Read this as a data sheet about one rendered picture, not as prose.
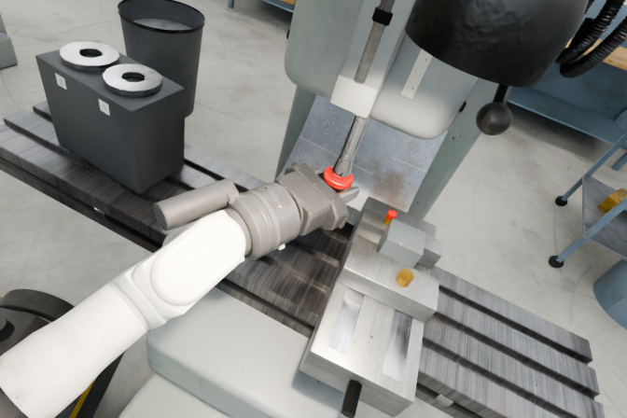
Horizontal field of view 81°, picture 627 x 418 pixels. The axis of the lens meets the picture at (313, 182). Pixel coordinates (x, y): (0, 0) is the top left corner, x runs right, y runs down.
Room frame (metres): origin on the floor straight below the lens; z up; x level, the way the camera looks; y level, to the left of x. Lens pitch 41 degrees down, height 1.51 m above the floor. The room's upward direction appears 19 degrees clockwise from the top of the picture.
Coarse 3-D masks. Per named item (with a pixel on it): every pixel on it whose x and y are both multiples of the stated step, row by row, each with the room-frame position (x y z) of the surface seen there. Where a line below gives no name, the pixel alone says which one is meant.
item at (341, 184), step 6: (330, 168) 0.46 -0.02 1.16; (324, 174) 0.44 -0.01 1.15; (330, 174) 0.44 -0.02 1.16; (330, 180) 0.43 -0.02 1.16; (336, 180) 0.43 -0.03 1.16; (342, 180) 0.44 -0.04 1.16; (348, 180) 0.44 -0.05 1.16; (330, 186) 0.43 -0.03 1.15; (336, 186) 0.43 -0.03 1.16; (342, 186) 0.43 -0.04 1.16; (348, 186) 0.44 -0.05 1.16
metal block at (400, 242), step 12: (396, 228) 0.43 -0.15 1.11; (408, 228) 0.44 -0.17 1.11; (384, 240) 0.41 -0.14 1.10; (396, 240) 0.40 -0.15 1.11; (408, 240) 0.41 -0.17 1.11; (420, 240) 0.42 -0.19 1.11; (384, 252) 0.40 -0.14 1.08; (396, 252) 0.40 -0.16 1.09; (408, 252) 0.39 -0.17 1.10; (420, 252) 0.40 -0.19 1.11; (408, 264) 0.39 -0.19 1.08
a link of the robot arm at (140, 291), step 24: (216, 216) 0.26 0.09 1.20; (192, 240) 0.22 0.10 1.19; (216, 240) 0.24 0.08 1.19; (240, 240) 0.25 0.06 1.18; (144, 264) 0.19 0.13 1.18; (168, 264) 0.19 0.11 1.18; (192, 264) 0.21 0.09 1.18; (216, 264) 0.22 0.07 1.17; (120, 288) 0.17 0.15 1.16; (144, 288) 0.17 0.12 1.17; (168, 288) 0.18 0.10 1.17; (192, 288) 0.19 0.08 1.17; (144, 312) 0.16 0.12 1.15; (168, 312) 0.16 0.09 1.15
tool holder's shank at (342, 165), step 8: (352, 120) 0.45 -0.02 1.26; (360, 120) 0.44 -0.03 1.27; (368, 120) 0.44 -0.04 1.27; (352, 128) 0.44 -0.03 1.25; (360, 128) 0.44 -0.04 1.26; (352, 136) 0.44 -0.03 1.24; (360, 136) 0.44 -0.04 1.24; (344, 144) 0.44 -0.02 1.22; (352, 144) 0.44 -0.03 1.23; (344, 152) 0.44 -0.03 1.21; (352, 152) 0.44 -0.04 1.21; (336, 160) 0.44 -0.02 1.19; (344, 160) 0.44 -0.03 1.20; (352, 160) 0.44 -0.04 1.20; (336, 168) 0.44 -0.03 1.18; (344, 168) 0.44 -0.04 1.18; (336, 176) 0.44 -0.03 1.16; (344, 176) 0.44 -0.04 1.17
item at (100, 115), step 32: (64, 64) 0.50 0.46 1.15; (96, 64) 0.51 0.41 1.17; (128, 64) 0.54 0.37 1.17; (64, 96) 0.48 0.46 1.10; (96, 96) 0.46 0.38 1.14; (128, 96) 0.47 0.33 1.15; (160, 96) 0.50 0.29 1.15; (64, 128) 0.49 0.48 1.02; (96, 128) 0.46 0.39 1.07; (128, 128) 0.44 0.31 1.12; (160, 128) 0.50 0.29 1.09; (96, 160) 0.47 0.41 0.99; (128, 160) 0.44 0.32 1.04; (160, 160) 0.49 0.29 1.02
